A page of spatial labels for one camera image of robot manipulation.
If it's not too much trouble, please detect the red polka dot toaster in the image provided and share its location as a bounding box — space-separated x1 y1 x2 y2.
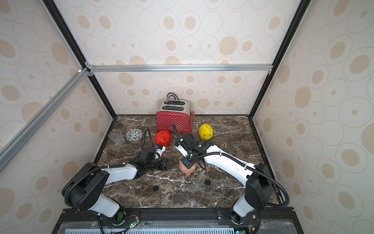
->
155 98 194 133

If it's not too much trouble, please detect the clear plastic cup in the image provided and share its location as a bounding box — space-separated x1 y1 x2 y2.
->
109 129 124 146

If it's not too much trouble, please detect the aluminium rail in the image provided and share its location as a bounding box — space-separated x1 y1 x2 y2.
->
1 68 88 171
88 64 273 72

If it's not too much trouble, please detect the aluminium rail left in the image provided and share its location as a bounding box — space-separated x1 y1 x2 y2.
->
1 68 88 171

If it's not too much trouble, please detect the pink piggy bank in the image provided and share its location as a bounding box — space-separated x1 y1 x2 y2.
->
179 157 196 175

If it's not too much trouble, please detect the black toaster cable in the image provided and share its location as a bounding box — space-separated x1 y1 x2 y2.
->
165 92 181 103

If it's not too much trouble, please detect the yellow piggy bank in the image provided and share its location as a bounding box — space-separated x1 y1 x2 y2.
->
199 124 214 140

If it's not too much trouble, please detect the patterned ceramic bowl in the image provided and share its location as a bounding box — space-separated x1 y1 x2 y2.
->
126 128 143 143

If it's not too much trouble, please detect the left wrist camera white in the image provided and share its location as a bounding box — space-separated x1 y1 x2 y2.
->
154 144 166 159

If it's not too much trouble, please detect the red piggy bank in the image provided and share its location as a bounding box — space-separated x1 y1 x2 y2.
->
154 130 171 147

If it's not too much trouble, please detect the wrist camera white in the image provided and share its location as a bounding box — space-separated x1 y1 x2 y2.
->
154 144 166 159
174 140 189 157

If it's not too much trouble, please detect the aluminium rail back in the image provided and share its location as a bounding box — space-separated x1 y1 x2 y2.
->
88 64 273 72

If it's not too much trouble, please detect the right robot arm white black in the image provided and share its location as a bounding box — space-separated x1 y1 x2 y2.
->
174 134 290 224

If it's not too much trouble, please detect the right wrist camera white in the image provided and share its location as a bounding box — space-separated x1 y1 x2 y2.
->
174 140 189 157

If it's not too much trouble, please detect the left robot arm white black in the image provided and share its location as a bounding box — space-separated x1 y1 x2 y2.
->
61 144 168 223

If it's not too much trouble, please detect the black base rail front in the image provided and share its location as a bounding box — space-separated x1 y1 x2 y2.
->
53 207 303 234

